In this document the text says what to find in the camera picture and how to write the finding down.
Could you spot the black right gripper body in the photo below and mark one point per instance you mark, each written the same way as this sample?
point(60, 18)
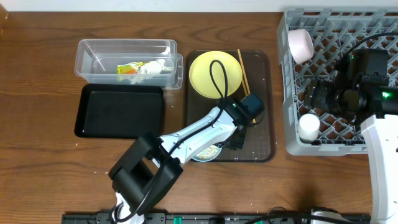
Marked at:
point(313, 96)

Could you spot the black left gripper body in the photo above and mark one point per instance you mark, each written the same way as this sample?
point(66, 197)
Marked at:
point(237, 140)

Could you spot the rice and shell waste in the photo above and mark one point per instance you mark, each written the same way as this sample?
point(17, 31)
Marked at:
point(209, 153)

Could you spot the light blue bowl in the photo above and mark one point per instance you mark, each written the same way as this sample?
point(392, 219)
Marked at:
point(196, 159)

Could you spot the white cup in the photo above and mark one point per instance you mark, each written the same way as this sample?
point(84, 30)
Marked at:
point(308, 128)

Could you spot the pink bowl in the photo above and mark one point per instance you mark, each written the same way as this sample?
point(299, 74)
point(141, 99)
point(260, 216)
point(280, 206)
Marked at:
point(300, 45)

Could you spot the yellow plate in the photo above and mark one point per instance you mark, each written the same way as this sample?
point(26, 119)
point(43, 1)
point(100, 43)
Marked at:
point(200, 79)

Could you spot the white tissue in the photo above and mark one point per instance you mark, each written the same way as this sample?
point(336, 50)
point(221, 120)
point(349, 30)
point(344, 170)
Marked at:
point(146, 70)

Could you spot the green snack wrapper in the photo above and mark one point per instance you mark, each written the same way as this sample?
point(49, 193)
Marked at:
point(130, 68)

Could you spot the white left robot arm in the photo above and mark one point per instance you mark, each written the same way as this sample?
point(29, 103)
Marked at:
point(148, 169)

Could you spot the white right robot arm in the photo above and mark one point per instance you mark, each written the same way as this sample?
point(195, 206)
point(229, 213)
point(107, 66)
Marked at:
point(361, 93)

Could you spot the grey dishwasher rack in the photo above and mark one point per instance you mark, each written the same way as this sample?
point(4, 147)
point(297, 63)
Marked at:
point(333, 32)

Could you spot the dark brown serving tray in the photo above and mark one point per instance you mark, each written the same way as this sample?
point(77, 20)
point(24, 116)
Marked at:
point(258, 141)

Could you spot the black tray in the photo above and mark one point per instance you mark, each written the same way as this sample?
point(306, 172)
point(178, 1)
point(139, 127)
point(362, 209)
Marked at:
point(119, 111)

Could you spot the clear plastic bin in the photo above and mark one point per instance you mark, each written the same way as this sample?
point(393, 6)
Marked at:
point(97, 59)

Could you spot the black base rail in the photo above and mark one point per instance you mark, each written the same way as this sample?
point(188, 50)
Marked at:
point(159, 218)

